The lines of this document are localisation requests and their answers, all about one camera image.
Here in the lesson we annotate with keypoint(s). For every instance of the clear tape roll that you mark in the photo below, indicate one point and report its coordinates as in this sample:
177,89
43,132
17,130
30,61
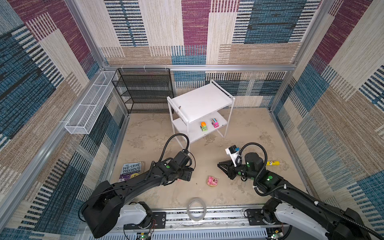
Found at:
196,209

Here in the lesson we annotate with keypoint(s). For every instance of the treehouse book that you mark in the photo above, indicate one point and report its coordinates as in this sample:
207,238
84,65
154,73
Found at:
131,170

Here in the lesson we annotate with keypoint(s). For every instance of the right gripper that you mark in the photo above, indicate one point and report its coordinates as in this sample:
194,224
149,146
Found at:
230,167

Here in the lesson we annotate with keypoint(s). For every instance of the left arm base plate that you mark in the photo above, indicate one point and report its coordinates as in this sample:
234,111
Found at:
156,220

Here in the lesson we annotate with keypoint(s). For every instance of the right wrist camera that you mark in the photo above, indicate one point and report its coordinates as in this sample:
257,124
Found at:
234,152

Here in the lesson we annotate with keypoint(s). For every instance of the white two-tier shelf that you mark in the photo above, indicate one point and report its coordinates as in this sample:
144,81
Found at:
188,110

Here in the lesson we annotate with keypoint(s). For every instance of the white wire basket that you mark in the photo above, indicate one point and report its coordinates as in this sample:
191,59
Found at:
87,112

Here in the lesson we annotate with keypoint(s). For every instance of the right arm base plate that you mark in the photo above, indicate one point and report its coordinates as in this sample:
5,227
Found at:
256,218

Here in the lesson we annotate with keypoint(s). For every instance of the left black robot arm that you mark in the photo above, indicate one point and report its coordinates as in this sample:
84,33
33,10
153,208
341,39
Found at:
103,208

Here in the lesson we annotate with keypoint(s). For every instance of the black wire rack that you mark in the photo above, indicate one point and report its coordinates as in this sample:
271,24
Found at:
144,90

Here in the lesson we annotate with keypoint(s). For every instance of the pink bear donut toy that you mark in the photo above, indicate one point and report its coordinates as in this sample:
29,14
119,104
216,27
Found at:
212,181

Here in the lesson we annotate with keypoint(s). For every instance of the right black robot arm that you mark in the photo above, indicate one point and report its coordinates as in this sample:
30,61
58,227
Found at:
290,205

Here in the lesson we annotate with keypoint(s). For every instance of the green toy car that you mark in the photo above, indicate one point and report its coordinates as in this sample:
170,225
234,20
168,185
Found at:
203,126

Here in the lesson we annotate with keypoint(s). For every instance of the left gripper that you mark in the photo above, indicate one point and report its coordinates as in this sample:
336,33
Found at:
187,174

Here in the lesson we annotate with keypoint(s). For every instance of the pink toy truck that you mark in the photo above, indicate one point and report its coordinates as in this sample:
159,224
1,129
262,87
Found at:
215,123

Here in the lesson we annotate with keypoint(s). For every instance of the yellow tube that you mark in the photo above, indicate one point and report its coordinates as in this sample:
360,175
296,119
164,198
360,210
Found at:
273,163

